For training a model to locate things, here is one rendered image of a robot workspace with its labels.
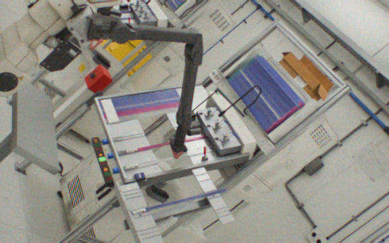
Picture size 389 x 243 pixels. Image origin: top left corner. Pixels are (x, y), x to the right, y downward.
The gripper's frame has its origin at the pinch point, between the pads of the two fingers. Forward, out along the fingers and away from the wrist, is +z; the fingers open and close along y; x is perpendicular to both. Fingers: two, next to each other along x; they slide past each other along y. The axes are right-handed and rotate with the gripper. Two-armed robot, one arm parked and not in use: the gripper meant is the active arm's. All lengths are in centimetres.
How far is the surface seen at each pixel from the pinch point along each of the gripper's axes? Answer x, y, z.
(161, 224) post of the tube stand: 19.4, -33.8, 9.7
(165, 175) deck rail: 9.1, -9.6, 2.4
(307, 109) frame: -66, -13, -34
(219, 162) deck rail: -21.8, -9.8, -0.8
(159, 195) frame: 1.7, 7.0, 37.5
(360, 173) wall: -182, 10, 62
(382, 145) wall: -202, 16, 41
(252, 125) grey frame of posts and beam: -48.2, 4.8, -10.9
